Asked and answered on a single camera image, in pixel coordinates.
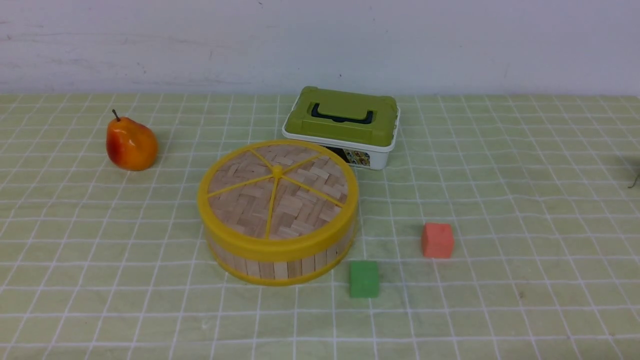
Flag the yellow-rimmed bamboo steamer lid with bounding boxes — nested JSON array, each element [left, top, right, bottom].
[[196, 140, 359, 262]]

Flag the orange-red toy pear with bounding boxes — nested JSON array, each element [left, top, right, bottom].
[[105, 109, 159, 172]]

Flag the green foam cube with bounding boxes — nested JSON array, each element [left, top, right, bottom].
[[349, 260, 380, 299]]

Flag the green checkered tablecloth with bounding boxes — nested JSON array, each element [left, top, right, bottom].
[[0, 94, 640, 360]]

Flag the red foam cube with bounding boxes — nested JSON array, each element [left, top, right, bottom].
[[421, 222, 455, 259]]

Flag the green-lidded white storage box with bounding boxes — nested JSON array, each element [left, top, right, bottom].
[[281, 86, 402, 171]]

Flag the bamboo steamer basket base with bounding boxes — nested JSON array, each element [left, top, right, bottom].
[[205, 222, 359, 287]]

